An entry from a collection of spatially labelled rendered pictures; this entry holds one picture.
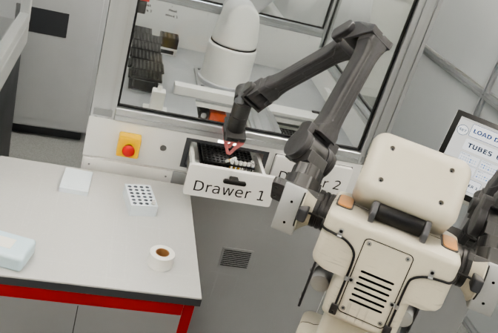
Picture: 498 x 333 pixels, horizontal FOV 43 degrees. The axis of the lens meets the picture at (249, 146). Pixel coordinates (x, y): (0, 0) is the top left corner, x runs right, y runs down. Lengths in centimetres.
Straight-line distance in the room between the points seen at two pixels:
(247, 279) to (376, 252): 123
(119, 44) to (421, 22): 96
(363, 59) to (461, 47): 227
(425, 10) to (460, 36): 173
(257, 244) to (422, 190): 118
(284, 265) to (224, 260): 24
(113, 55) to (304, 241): 99
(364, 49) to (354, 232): 51
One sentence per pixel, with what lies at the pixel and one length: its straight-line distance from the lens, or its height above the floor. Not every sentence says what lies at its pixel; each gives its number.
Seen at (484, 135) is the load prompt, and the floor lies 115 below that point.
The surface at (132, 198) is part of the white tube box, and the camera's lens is 196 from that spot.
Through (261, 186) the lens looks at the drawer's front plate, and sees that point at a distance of 202.
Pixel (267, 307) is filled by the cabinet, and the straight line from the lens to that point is 257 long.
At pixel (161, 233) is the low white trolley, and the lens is 190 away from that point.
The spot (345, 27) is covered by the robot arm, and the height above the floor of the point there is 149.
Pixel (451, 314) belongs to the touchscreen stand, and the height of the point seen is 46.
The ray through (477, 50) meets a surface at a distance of 369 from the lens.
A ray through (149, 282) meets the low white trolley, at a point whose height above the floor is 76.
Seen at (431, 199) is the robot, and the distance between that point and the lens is 129.
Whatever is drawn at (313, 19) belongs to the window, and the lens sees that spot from 204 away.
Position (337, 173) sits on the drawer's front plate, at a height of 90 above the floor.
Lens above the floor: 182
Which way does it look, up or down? 24 degrees down
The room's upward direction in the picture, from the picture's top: 17 degrees clockwise
